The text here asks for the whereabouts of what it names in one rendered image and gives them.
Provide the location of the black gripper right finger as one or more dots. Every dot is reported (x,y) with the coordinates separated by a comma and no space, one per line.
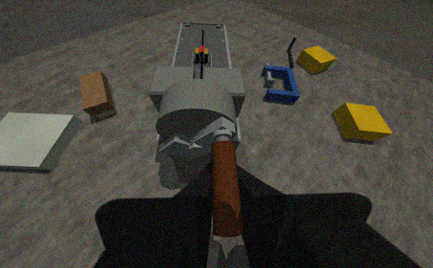
(268,215)

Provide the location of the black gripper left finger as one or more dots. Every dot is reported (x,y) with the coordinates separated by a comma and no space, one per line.
(186,216)

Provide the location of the yellow block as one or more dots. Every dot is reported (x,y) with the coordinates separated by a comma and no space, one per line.
(315,59)
(361,122)

